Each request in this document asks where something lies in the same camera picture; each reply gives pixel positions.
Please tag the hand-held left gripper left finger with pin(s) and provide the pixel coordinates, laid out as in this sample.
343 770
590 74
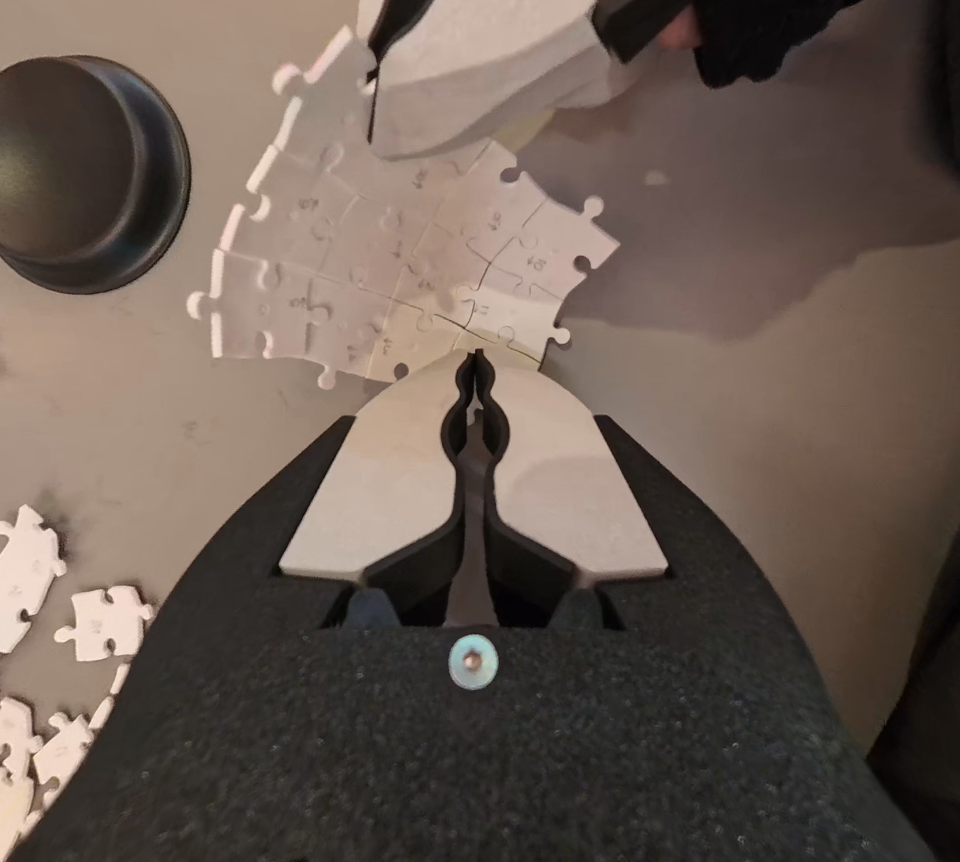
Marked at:
375 494

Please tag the spread of white puzzle pieces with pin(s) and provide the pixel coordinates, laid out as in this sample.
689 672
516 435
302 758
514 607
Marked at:
45 637

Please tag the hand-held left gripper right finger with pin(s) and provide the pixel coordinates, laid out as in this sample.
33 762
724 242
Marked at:
577 494

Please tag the black round puzzle stand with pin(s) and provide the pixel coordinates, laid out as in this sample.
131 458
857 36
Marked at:
75 172

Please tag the curved assembled puzzle section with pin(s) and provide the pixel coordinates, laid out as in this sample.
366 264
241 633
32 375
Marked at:
390 239

